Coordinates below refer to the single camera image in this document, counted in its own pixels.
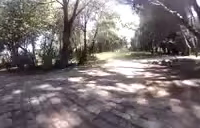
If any sunlit grass patch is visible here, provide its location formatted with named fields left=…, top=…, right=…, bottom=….
left=90, top=49, right=156, bottom=63

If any brown dirt path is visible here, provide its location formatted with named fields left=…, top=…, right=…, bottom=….
left=0, top=54, right=200, bottom=128

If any forked dark tree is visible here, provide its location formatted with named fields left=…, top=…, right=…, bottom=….
left=53, top=0, right=90, bottom=70

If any wood of green trees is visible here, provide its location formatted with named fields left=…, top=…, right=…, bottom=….
left=0, top=0, right=200, bottom=72

